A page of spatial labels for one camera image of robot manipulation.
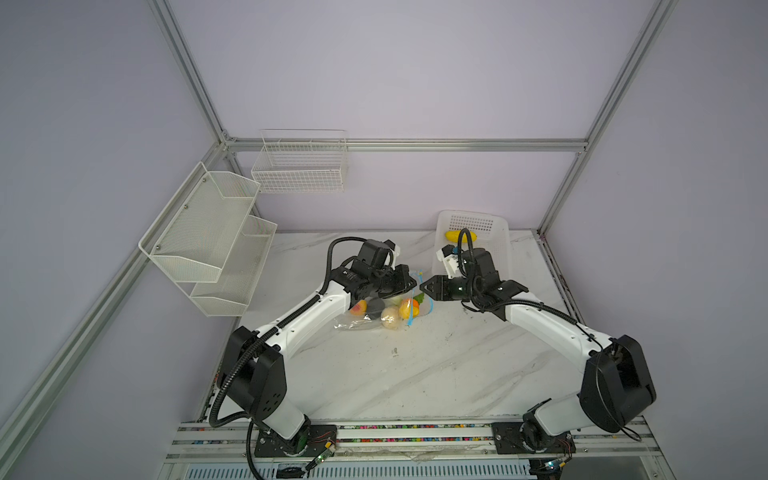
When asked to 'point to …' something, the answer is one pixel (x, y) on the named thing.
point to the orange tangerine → (416, 308)
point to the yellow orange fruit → (360, 308)
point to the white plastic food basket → (492, 230)
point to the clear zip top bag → (352, 321)
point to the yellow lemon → (405, 309)
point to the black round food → (375, 307)
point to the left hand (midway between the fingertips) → (417, 284)
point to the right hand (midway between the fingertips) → (421, 286)
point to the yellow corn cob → (452, 236)
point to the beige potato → (390, 318)
